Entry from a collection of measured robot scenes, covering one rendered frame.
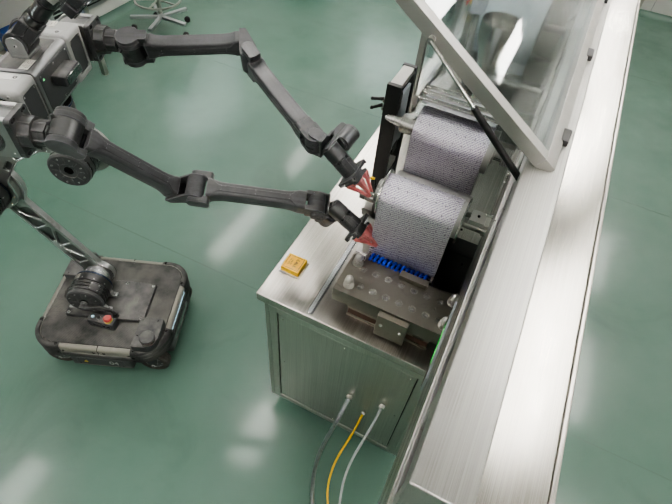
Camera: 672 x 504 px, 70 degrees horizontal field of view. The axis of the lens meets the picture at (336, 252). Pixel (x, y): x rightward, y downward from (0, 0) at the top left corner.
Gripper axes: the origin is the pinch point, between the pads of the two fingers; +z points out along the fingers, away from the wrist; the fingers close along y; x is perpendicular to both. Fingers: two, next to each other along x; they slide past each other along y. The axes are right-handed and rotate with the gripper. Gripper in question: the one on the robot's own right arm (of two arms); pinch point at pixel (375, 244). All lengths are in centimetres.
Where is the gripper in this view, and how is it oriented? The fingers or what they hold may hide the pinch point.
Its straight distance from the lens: 160.9
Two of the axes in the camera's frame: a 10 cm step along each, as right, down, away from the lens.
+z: 7.4, 6.4, 1.9
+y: -4.4, 6.8, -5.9
